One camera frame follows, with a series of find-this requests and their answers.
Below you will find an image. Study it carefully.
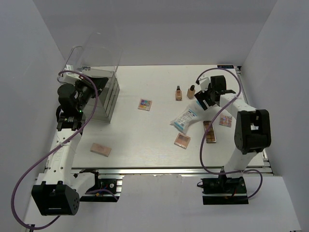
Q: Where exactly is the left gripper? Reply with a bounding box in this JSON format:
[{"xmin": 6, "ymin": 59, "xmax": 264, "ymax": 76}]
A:
[{"xmin": 75, "ymin": 74, "xmax": 109, "ymax": 112}]

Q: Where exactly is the foundation bottle black pump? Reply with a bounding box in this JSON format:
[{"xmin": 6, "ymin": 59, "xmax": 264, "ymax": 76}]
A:
[{"xmin": 187, "ymin": 85, "xmax": 196, "ymax": 99}]

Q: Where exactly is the clear acrylic makeup organizer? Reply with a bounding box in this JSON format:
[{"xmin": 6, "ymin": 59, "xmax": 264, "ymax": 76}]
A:
[{"xmin": 63, "ymin": 32, "xmax": 122, "ymax": 123}]

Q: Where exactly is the white blue wipes packet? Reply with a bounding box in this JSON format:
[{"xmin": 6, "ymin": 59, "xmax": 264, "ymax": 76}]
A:
[{"xmin": 170, "ymin": 101, "xmax": 203, "ymax": 134}]

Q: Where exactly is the foundation bottle clear cap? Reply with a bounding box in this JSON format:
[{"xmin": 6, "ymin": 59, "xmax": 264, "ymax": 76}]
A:
[{"xmin": 175, "ymin": 86, "xmax": 183, "ymax": 101}]

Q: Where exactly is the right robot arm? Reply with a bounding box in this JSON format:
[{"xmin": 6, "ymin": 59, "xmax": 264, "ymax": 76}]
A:
[{"xmin": 195, "ymin": 75, "xmax": 271, "ymax": 194}]

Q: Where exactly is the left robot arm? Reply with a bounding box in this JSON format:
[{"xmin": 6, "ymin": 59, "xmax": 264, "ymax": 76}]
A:
[{"xmin": 31, "ymin": 77, "xmax": 108, "ymax": 216}]

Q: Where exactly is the pink flat makeup box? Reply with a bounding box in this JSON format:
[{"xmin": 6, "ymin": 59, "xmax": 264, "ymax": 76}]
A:
[{"xmin": 90, "ymin": 143, "xmax": 112, "ymax": 157}]

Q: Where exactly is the black blue table label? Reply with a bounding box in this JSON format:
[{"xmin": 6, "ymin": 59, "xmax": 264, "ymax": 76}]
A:
[{"xmin": 217, "ymin": 65, "xmax": 234, "ymax": 69}]

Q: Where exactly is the multicolour square palette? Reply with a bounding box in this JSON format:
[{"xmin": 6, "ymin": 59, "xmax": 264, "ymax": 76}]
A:
[{"xmin": 219, "ymin": 114, "xmax": 233, "ymax": 128}]

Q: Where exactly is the long brown eyeshadow palette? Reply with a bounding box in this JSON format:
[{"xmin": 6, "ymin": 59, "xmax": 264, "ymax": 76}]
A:
[{"xmin": 203, "ymin": 121, "xmax": 216, "ymax": 144}]

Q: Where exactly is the colourful eyeshadow palette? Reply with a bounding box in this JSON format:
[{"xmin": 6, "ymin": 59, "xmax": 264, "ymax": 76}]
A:
[{"xmin": 138, "ymin": 99, "xmax": 153, "ymax": 111}]

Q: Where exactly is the brown quad eyeshadow palette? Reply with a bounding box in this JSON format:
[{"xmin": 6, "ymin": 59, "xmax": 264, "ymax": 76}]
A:
[{"xmin": 174, "ymin": 133, "xmax": 191, "ymax": 149}]

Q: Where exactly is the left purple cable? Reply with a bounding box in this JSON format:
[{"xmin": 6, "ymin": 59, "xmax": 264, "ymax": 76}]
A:
[{"xmin": 11, "ymin": 71, "xmax": 99, "ymax": 230}]

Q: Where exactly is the purple cable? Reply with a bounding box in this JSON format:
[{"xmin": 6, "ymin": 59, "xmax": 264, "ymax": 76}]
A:
[
  {"xmin": 11, "ymin": 71, "xmax": 99, "ymax": 230},
  {"xmin": 196, "ymin": 68, "xmax": 264, "ymax": 200}
]

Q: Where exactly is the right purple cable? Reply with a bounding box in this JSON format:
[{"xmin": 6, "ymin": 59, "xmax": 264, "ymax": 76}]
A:
[{"xmin": 196, "ymin": 68, "xmax": 264, "ymax": 200}]

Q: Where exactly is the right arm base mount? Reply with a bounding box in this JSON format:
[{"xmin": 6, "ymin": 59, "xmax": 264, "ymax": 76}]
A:
[{"xmin": 197, "ymin": 175, "xmax": 249, "ymax": 205}]

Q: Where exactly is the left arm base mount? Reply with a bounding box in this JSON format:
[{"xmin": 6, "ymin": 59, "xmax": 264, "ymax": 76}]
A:
[{"xmin": 72, "ymin": 169, "xmax": 123, "ymax": 203}]

